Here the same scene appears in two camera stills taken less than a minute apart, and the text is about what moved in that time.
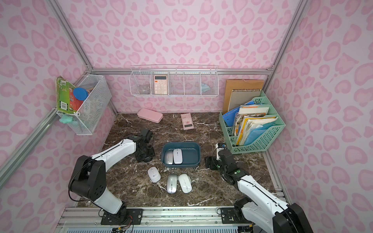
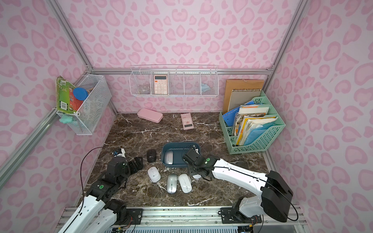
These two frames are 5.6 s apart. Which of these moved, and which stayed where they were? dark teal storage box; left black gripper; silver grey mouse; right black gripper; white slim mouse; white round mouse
Moved: right black gripper; left black gripper
Stayed: white round mouse; white slim mouse; silver grey mouse; dark teal storage box
